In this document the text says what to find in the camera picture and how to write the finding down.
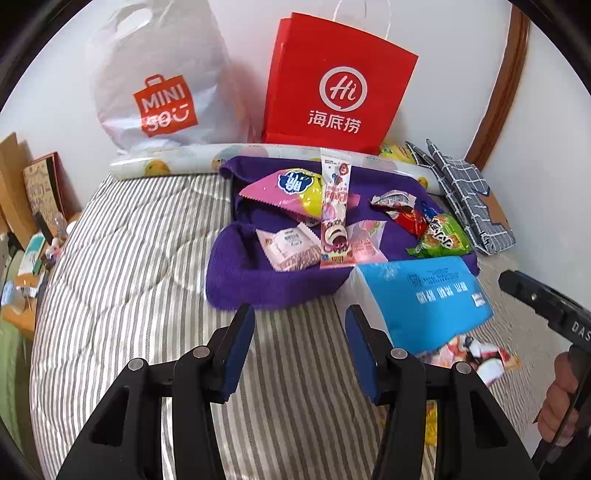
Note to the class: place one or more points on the brown printed board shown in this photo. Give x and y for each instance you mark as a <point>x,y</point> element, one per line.
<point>44,189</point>

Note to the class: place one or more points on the purple towel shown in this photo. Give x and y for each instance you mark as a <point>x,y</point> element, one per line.
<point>258,277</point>

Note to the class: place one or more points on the grey checked folded cloth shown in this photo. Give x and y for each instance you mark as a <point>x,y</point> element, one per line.
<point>461,184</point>

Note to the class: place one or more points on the striped bed quilt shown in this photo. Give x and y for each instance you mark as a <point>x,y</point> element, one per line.
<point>138,277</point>

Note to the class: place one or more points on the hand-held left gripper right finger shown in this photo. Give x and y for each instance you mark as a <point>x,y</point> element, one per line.
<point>362,355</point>

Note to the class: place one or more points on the pink yellow snack packet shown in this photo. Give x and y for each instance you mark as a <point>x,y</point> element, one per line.
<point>286,184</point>

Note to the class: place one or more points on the silver red snack wrapper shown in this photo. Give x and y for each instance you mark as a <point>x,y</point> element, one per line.
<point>392,202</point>

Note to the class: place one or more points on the green cloth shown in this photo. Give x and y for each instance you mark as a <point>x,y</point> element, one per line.
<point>11,378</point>

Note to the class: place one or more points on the small blue snack packet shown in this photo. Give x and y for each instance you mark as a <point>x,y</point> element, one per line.
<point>429,212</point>

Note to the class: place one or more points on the pink cartoon snack packet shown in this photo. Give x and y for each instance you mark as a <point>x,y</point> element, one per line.
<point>466,355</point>

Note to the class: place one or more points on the long pink white snack packet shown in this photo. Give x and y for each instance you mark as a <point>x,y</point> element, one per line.
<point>334,203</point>

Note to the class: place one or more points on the rolled fruit print mat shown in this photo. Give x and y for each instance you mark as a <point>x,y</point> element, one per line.
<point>184,159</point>

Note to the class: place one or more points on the blue tissue pack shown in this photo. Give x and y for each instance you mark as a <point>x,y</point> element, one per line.
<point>425,300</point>

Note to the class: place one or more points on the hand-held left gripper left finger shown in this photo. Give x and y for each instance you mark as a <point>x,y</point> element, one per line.
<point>238,350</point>

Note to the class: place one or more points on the cluttered wooden desk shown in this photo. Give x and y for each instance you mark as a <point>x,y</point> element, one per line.
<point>18,318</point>

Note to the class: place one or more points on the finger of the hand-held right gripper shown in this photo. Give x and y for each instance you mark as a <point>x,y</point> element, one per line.
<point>526,297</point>

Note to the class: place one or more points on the yellow green packet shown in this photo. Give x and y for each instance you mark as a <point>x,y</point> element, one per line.
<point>397,150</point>

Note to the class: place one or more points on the small red snack packet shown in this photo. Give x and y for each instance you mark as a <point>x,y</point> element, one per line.
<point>411,224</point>

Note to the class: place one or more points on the red paper bag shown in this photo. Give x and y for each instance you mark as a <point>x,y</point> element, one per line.
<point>332,69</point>

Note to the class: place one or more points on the green snack packet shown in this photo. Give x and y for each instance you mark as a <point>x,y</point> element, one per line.
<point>443,237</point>

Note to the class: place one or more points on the pale pink snack packet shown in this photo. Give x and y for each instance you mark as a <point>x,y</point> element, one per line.
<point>369,240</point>

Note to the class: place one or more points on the person's right hand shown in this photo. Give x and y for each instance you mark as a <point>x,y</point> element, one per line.
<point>556,397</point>

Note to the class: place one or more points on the white plastic bag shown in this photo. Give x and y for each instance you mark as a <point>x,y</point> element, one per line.
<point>161,69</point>

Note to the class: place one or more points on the curved wooden frame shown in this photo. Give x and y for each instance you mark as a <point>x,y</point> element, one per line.
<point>508,69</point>

